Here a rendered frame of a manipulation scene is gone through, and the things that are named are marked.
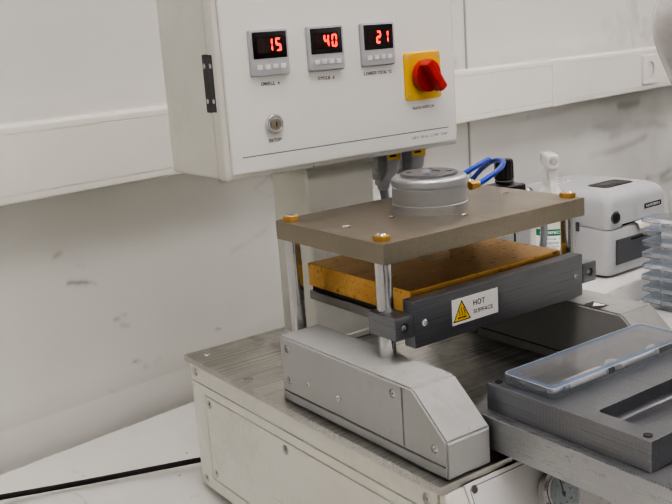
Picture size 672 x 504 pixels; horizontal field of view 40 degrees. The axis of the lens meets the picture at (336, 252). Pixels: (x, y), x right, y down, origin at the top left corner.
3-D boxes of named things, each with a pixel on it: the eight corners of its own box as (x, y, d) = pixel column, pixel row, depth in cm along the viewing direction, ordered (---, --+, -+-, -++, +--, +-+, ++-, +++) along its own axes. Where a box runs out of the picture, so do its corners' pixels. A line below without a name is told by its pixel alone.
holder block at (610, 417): (487, 409, 79) (486, 381, 79) (633, 351, 90) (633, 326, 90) (651, 474, 66) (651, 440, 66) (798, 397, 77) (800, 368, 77)
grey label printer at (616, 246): (514, 262, 197) (512, 183, 193) (574, 244, 208) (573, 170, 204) (612, 281, 177) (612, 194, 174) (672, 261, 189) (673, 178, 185)
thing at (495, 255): (310, 298, 99) (303, 211, 97) (460, 259, 111) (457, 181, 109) (414, 333, 85) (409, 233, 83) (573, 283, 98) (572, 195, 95)
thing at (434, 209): (251, 293, 103) (241, 178, 100) (456, 242, 120) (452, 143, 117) (388, 342, 83) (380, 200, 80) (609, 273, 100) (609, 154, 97)
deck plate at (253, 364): (184, 360, 112) (183, 353, 111) (404, 298, 131) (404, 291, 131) (440, 496, 75) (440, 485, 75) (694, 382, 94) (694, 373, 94)
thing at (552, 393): (553, 416, 74) (552, 390, 74) (502, 397, 79) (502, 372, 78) (690, 358, 84) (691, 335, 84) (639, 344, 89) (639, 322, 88)
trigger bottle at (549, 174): (527, 272, 188) (524, 150, 182) (567, 270, 188) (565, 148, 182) (535, 283, 179) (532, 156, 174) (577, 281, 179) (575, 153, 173)
